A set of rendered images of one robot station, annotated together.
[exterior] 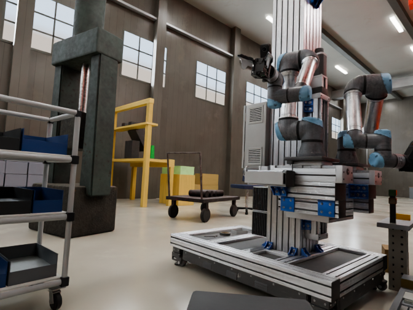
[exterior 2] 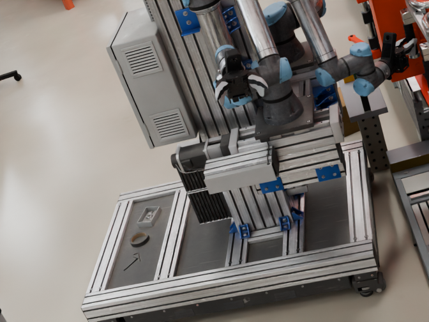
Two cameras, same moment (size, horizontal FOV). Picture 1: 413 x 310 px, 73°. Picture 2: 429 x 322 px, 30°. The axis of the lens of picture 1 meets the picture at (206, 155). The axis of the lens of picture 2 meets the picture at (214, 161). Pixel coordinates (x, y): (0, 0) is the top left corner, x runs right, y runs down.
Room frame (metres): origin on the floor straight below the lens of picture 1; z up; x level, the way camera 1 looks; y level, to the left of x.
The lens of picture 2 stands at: (-0.54, 1.00, 2.24)
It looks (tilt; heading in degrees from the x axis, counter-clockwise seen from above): 29 degrees down; 330
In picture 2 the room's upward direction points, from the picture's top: 22 degrees counter-clockwise
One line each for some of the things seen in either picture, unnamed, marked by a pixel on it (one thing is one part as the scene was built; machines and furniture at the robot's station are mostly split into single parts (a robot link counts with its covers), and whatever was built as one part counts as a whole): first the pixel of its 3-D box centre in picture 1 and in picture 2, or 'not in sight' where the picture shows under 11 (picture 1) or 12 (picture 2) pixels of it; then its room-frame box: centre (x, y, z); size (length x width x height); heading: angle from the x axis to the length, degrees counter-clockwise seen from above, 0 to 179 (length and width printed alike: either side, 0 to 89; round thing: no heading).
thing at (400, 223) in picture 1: (397, 222); (361, 93); (1.91, -1.30, 0.44); 0.43 x 0.17 x 0.03; 139
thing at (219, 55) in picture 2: (275, 79); (228, 61); (1.44, -0.34, 1.21); 0.11 x 0.08 x 0.09; 147
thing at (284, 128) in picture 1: (289, 96); (218, 38); (1.66, -0.48, 1.19); 0.15 x 0.12 x 0.55; 57
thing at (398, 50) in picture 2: (412, 163); (392, 62); (1.44, -1.06, 0.80); 0.12 x 0.08 x 0.09; 94
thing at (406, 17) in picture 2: not in sight; (413, 13); (1.43, -1.22, 0.93); 0.09 x 0.05 x 0.05; 49
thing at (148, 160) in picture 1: (151, 155); not in sight; (7.02, 1.38, 1.17); 1.73 x 1.55 x 2.34; 43
